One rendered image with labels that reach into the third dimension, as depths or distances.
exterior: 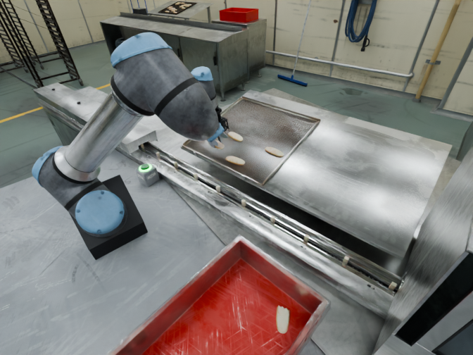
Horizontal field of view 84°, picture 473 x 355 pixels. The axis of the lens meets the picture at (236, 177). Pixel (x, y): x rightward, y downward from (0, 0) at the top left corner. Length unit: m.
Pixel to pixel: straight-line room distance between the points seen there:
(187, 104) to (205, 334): 0.61
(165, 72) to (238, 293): 0.65
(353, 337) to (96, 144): 0.83
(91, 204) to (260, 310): 0.56
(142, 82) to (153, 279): 0.63
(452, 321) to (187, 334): 0.60
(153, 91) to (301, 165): 0.77
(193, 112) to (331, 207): 0.67
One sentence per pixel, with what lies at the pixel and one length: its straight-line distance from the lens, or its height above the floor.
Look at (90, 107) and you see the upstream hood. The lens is 1.96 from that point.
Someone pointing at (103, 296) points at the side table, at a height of 0.82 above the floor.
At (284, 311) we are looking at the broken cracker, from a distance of 0.85.
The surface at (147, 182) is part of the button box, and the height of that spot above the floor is 0.85.
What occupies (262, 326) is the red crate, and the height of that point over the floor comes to 0.82.
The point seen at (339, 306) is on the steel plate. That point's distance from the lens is 0.91.
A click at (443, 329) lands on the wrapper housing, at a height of 1.12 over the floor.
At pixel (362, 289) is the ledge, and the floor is 0.86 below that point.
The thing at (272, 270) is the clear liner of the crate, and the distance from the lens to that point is 0.83.
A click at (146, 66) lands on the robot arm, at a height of 1.46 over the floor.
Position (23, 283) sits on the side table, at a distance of 1.17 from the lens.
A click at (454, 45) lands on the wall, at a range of 4.37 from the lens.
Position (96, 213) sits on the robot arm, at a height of 1.10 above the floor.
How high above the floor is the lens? 1.62
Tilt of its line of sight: 40 degrees down
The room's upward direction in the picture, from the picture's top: 3 degrees counter-clockwise
